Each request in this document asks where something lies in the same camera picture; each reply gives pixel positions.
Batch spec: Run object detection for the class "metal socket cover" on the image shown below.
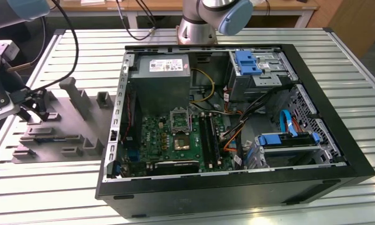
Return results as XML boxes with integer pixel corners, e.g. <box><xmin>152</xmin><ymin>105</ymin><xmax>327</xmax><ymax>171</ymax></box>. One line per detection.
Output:
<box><xmin>170</xmin><ymin>108</ymin><xmax>194</xmax><ymax>135</ymax></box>

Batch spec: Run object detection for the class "black RAM slot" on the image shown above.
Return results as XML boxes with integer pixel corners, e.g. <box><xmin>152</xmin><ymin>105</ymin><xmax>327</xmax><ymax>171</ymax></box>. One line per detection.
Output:
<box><xmin>199</xmin><ymin>112</ymin><xmax>214</xmax><ymax>167</ymax></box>
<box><xmin>207</xmin><ymin>112</ymin><xmax>223</xmax><ymax>165</ymax></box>

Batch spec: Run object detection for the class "grey parts rack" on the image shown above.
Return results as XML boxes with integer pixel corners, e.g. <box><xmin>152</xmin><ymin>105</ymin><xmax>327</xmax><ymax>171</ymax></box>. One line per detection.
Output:
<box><xmin>11</xmin><ymin>77</ymin><xmax>119</xmax><ymax>165</ymax></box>

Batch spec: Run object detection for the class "black wire bundle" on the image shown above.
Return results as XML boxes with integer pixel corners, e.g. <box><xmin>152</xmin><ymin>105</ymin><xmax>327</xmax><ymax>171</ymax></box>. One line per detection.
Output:
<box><xmin>220</xmin><ymin>83</ymin><xmax>295</xmax><ymax>141</ymax></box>

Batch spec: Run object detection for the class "green motherboard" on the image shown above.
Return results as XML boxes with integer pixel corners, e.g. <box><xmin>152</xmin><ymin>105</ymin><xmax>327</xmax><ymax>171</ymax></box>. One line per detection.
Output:
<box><xmin>120</xmin><ymin>103</ymin><xmax>238</xmax><ymax>176</ymax></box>

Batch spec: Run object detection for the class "metal drive cage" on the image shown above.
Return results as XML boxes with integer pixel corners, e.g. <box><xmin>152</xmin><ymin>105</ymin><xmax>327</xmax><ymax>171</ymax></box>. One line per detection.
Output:
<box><xmin>227</xmin><ymin>50</ymin><xmax>299</xmax><ymax>103</ymax></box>

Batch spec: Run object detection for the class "orange wire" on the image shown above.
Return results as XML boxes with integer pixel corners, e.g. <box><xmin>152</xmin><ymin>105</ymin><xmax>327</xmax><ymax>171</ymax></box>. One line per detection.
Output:
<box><xmin>222</xmin><ymin>128</ymin><xmax>242</xmax><ymax>154</ymax></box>

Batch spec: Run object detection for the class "red wire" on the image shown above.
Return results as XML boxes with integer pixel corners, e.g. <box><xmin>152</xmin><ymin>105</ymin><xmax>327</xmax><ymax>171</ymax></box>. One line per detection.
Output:
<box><xmin>292</xmin><ymin>116</ymin><xmax>305</xmax><ymax>135</ymax></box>

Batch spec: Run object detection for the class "blue flat wire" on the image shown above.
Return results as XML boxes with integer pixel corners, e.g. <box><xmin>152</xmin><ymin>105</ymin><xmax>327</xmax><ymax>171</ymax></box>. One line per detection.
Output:
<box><xmin>279</xmin><ymin>109</ymin><xmax>301</xmax><ymax>138</ymax></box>

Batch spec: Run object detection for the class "small blue board connector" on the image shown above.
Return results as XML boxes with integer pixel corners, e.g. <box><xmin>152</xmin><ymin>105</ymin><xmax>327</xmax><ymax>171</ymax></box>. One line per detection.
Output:
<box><xmin>127</xmin><ymin>150</ymin><xmax>140</xmax><ymax>163</ymax></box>

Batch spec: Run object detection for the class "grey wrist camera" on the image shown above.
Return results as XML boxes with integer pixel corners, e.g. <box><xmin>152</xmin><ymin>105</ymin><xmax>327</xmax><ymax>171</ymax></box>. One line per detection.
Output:
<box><xmin>0</xmin><ymin>39</ymin><xmax>20</xmax><ymax>61</ymax></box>

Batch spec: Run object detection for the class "grey power supply unit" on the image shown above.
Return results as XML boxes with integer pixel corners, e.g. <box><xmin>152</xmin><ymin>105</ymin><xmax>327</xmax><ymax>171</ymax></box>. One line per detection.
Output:
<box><xmin>128</xmin><ymin>52</ymin><xmax>194</xmax><ymax>118</ymax></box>

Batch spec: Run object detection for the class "brown wooden cabinet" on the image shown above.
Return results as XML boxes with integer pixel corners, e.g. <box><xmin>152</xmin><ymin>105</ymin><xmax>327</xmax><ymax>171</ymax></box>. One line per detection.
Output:
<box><xmin>326</xmin><ymin>0</ymin><xmax>375</xmax><ymax>59</ymax></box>

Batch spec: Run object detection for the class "blue plastic drive latch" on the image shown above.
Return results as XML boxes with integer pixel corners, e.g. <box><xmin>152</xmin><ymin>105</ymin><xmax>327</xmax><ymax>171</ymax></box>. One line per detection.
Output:
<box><xmin>234</xmin><ymin>50</ymin><xmax>258</xmax><ymax>76</ymax></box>

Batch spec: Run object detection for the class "metal disk bay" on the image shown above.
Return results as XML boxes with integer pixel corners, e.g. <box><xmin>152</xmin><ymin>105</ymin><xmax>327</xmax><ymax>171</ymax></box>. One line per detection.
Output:
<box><xmin>243</xmin><ymin>140</ymin><xmax>346</xmax><ymax>170</ymax></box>

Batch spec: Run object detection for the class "hard disk in blue carrier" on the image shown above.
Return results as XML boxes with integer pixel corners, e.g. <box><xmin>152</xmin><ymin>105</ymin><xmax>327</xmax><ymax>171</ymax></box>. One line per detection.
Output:
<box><xmin>256</xmin><ymin>132</ymin><xmax>321</xmax><ymax>148</ymax></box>

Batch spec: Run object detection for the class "RAM stick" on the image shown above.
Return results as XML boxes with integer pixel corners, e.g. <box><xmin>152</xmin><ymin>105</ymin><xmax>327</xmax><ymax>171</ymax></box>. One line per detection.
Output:
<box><xmin>33</xmin><ymin>137</ymin><xmax>67</xmax><ymax>143</ymax></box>

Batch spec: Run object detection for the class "black open PC case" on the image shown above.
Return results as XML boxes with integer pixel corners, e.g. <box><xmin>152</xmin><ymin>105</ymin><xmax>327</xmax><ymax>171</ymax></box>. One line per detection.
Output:
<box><xmin>95</xmin><ymin>43</ymin><xmax>375</xmax><ymax>218</ymax></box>

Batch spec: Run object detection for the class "thick black camera cable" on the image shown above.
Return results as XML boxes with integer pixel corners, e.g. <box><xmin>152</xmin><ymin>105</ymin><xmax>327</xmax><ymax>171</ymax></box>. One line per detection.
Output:
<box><xmin>28</xmin><ymin>0</ymin><xmax>80</xmax><ymax>94</ymax></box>

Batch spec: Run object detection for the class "thin cable with metal plug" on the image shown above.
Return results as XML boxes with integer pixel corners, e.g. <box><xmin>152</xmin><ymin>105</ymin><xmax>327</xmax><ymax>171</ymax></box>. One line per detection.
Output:
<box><xmin>115</xmin><ymin>0</ymin><xmax>159</xmax><ymax>41</ymax></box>

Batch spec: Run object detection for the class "black graphics card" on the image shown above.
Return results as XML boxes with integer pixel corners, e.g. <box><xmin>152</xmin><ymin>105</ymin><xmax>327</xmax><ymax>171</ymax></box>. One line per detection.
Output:
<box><xmin>150</xmin><ymin>160</ymin><xmax>202</xmax><ymax>175</ymax></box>

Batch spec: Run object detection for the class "CPU socket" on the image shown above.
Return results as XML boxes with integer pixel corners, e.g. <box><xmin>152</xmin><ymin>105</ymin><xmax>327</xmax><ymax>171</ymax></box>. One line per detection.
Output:
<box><xmin>172</xmin><ymin>133</ymin><xmax>194</xmax><ymax>152</ymax></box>

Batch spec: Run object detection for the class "white box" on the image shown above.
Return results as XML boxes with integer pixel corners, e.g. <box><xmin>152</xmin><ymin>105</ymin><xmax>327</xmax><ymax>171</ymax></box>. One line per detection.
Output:
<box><xmin>80</xmin><ymin>0</ymin><xmax>108</xmax><ymax>7</ymax></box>

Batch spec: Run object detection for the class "yellow wire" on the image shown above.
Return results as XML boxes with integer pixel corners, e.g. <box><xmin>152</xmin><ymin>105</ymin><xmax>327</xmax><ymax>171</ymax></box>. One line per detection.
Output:
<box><xmin>188</xmin><ymin>67</ymin><xmax>216</xmax><ymax>103</ymax></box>

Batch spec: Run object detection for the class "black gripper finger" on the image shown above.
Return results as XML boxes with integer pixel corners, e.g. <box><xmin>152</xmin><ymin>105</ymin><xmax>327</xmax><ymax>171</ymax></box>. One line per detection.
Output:
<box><xmin>17</xmin><ymin>105</ymin><xmax>36</xmax><ymax>124</ymax></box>
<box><xmin>36</xmin><ymin>91</ymin><xmax>52</xmax><ymax>122</ymax></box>

